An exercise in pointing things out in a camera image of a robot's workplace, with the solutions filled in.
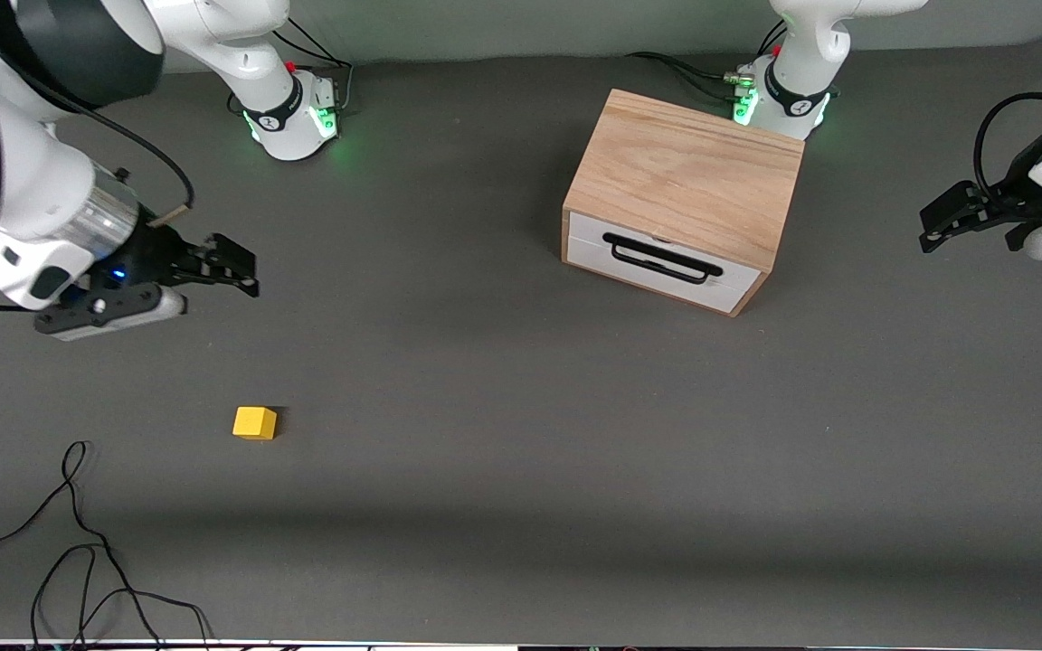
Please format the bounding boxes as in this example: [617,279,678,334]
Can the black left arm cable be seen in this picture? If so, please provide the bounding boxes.
[975,90,1042,198]

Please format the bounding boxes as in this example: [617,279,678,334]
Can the thin black loose cable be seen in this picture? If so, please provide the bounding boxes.
[30,542,214,647]
[0,440,165,647]

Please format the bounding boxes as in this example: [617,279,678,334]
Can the black right base cables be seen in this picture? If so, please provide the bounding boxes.
[272,16,355,114]

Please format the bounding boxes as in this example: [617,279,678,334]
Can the yellow cube block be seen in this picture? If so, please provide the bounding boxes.
[233,407,278,441]

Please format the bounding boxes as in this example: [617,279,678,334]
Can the wooden drawer cabinet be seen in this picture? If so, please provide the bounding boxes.
[562,89,805,317]

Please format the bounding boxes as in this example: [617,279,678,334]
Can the black base cables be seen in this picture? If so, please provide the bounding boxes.
[272,16,355,114]
[625,50,757,100]

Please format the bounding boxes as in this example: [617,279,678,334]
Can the black left base cables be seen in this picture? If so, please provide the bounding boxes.
[625,50,757,100]

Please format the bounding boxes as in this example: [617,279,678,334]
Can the black drawer handle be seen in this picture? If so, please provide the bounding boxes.
[602,233,723,285]

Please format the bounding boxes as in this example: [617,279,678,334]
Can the dark grey table mat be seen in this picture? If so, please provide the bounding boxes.
[0,36,1042,647]

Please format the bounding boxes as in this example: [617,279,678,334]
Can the white drawer with black handle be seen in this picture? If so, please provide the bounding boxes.
[568,211,773,288]

